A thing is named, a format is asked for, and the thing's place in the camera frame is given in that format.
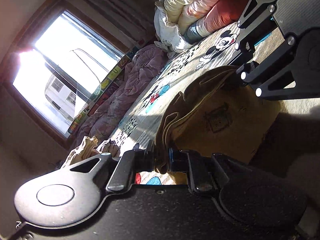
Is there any window with frame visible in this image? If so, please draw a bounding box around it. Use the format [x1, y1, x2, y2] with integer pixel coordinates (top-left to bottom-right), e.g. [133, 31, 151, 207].
[1, 0, 128, 148]

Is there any dark striped curtain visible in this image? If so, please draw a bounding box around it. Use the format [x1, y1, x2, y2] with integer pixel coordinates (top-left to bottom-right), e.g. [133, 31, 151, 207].
[67, 0, 156, 49]

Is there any Mickey Mouse plush blanket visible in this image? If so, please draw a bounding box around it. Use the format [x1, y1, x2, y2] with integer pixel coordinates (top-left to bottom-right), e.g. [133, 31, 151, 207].
[100, 21, 320, 185]

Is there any folded yellow top garment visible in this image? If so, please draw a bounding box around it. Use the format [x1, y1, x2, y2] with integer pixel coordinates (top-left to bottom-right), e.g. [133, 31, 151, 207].
[61, 136, 99, 168]

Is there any purple crumpled quilt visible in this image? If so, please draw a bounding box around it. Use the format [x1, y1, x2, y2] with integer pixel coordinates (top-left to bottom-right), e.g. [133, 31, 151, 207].
[71, 44, 168, 149]

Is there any mustard yellow printed child shirt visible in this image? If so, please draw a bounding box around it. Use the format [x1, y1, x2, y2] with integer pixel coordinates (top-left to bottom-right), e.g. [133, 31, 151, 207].
[155, 66, 280, 174]

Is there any rolled colourful duvet pile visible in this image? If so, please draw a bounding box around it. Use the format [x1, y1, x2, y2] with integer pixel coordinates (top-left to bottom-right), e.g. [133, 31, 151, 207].
[154, 0, 249, 53]

